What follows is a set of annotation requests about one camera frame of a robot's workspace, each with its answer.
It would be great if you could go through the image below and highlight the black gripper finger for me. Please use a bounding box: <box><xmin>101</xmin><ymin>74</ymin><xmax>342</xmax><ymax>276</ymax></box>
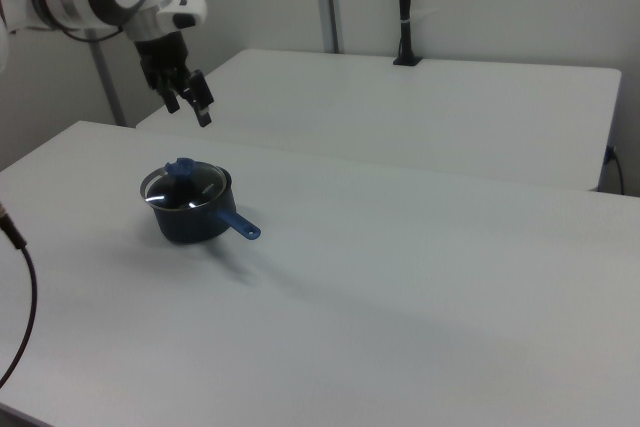
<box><xmin>161</xmin><ymin>81</ymin><xmax>182</xmax><ymax>115</ymax></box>
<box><xmin>187</xmin><ymin>68</ymin><xmax>216</xmax><ymax>129</ymax></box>

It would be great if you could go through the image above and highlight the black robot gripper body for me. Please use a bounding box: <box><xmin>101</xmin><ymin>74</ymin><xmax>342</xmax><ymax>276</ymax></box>
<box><xmin>131</xmin><ymin>31</ymin><xmax>194</xmax><ymax>99</ymax></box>

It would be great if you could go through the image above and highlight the glass lid with blue knob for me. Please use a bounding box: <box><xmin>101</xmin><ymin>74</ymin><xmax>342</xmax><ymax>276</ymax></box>
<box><xmin>139</xmin><ymin>155</ymin><xmax>228</xmax><ymax>212</ymax></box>

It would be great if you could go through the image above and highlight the white side table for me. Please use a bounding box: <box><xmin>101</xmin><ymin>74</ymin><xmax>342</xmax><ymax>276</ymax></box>
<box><xmin>135</xmin><ymin>48</ymin><xmax>623</xmax><ymax>193</ymax></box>

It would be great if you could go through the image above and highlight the dark saucepan with blue handle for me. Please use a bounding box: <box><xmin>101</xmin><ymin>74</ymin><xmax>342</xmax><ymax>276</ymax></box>
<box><xmin>139</xmin><ymin>166</ymin><xmax>263</xmax><ymax>246</ymax></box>

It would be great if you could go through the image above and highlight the dark cable with metal plug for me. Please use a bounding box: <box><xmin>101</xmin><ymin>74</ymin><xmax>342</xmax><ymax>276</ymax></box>
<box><xmin>0</xmin><ymin>200</ymin><xmax>40</xmax><ymax>389</ymax></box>

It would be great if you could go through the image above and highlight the black camera pole with clamp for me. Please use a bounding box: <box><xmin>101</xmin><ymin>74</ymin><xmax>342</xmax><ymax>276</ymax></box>
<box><xmin>391</xmin><ymin>0</ymin><xmax>424</xmax><ymax>68</ymax></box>

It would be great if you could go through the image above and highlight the black cable with blue plug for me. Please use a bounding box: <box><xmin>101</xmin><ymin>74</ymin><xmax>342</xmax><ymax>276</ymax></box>
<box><xmin>605</xmin><ymin>145</ymin><xmax>627</xmax><ymax>195</ymax></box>

